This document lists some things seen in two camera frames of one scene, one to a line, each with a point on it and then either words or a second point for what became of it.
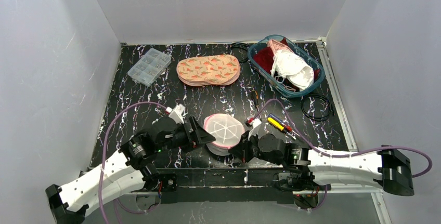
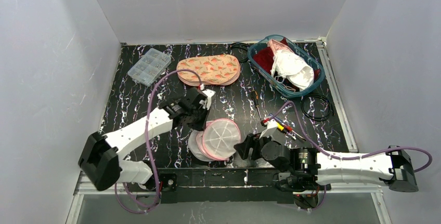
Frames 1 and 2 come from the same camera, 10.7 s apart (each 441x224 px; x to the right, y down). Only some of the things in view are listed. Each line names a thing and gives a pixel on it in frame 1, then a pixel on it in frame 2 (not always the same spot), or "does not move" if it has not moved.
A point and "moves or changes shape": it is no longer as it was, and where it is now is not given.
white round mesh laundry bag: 227,129 moves or changes shape
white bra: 294,68 does not move
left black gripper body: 190,132 → 198,113
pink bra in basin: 275,45 does not move
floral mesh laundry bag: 220,69 does not move
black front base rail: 223,185 does not move
